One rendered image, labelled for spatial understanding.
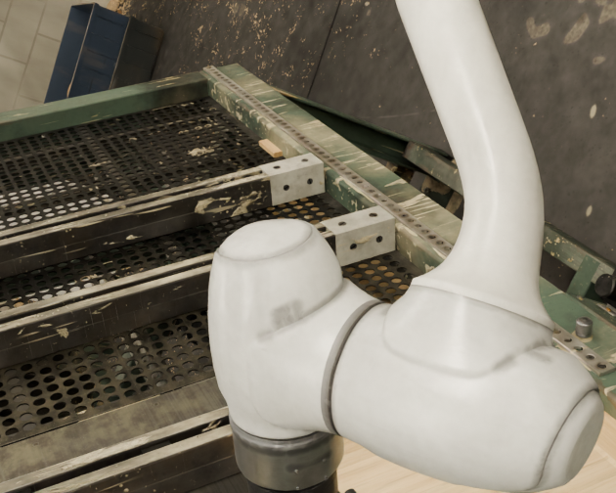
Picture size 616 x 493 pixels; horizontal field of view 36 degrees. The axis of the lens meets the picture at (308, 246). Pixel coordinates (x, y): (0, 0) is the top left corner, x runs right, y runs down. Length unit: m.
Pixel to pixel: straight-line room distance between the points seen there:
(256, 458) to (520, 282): 0.25
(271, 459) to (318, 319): 0.14
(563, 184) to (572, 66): 0.36
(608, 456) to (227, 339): 0.77
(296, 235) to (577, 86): 2.25
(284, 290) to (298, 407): 0.08
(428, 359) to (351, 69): 3.20
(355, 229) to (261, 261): 1.11
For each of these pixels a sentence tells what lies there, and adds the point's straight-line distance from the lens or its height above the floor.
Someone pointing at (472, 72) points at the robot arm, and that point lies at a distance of 0.71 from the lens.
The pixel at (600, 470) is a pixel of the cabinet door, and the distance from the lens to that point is 1.34.
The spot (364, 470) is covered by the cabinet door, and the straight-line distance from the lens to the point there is 1.32.
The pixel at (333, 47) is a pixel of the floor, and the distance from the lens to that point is 3.95.
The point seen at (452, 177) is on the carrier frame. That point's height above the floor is 0.18.
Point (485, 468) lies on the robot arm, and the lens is 0.62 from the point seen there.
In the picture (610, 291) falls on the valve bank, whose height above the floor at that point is 0.79.
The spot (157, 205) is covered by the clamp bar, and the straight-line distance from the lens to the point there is 1.93.
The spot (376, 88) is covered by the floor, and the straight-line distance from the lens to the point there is 3.61.
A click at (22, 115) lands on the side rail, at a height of 1.34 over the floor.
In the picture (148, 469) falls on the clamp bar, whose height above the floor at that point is 1.44.
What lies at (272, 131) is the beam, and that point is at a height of 0.90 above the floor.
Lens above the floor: 2.02
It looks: 33 degrees down
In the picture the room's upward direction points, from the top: 75 degrees counter-clockwise
